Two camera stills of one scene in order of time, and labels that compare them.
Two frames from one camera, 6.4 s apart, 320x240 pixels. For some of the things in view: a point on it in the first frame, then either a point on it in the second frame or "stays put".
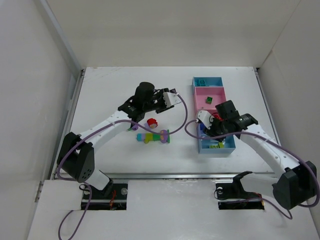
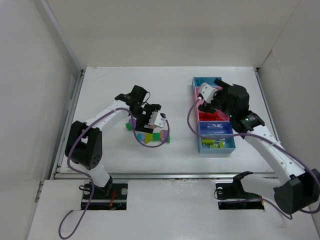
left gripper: x=135 y=120 → x=145 y=120
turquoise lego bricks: x=200 y=83 stays put
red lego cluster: x=216 y=115 stays put
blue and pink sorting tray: x=208 y=92 stays put
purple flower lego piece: x=163 y=138 stays put
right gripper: x=210 y=130 → x=215 y=99
